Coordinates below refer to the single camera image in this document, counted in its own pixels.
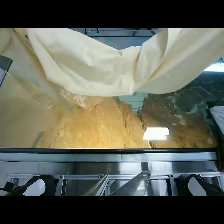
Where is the cream shirt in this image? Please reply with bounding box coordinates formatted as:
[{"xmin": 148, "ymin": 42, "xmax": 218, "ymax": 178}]
[{"xmin": 0, "ymin": 28, "xmax": 224, "ymax": 108}]

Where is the white garment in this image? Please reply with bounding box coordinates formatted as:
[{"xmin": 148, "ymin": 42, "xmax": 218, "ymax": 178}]
[{"xmin": 209, "ymin": 105, "xmax": 224, "ymax": 137}]

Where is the silver frame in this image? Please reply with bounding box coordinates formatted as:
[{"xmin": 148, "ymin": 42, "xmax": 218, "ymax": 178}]
[{"xmin": 0, "ymin": 151, "xmax": 224, "ymax": 197}]

